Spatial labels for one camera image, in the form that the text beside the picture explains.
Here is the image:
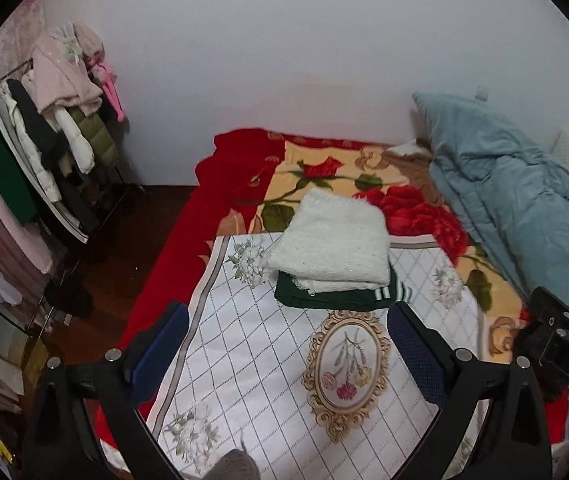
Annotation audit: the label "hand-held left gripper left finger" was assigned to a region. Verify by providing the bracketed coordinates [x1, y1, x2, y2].
[22, 301, 191, 480]

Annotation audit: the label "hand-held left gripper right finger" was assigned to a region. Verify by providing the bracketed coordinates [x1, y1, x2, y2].
[386, 301, 554, 480]

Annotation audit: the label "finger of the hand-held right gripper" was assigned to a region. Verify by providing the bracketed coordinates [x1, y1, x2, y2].
[529, 286, 569, 336]
[513, 327, 568, 403]

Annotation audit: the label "white fuzzy sweater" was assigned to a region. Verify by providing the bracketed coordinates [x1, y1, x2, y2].
[267, 187, 393, 295]

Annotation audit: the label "metal clothes rack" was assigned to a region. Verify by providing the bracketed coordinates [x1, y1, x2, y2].
[0, 57, 147, 332]

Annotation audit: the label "row of hanging clothes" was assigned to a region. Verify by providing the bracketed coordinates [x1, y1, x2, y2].
[0, 22, 131, 271]

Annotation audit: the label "white grid floral printed cloth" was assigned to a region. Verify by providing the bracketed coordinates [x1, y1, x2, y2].
[145, 232, 488, 479]

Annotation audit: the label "green sweater with striped cuffs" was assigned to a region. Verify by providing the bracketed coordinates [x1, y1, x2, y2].
[274, 269, 413, 310]

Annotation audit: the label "black cloth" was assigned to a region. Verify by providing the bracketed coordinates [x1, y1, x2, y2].
[46, 274, 96, 319]

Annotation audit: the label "blue duvet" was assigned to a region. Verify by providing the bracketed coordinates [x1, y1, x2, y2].
[412, 91, 569, 441]

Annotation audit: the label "grey fuzzy cloth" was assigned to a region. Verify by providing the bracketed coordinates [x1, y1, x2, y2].
[203, 439, 261, 480]

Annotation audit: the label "red floral blanket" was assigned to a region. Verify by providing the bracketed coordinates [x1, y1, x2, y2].
[95, 128, 569, 449]

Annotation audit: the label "brown fleece garment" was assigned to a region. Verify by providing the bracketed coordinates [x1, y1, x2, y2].
[385, 141, 443, 206]

